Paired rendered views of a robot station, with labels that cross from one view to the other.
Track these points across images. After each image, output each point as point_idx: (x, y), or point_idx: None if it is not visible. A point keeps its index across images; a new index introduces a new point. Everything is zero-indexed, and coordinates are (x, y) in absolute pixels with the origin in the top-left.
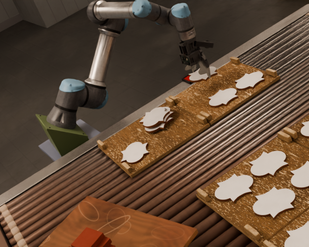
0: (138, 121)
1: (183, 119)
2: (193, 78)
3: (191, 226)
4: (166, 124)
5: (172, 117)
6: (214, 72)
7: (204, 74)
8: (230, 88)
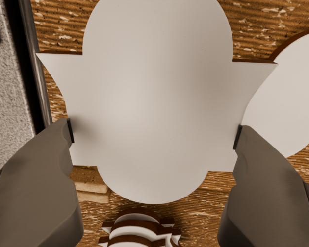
0: (81, 240)
1: (202, 211)
2: (142, 187)
3: None
4: (178, 242)
5: (162, 214)
6: (249, 71)
7: (179, 128)
8: (308, 42)
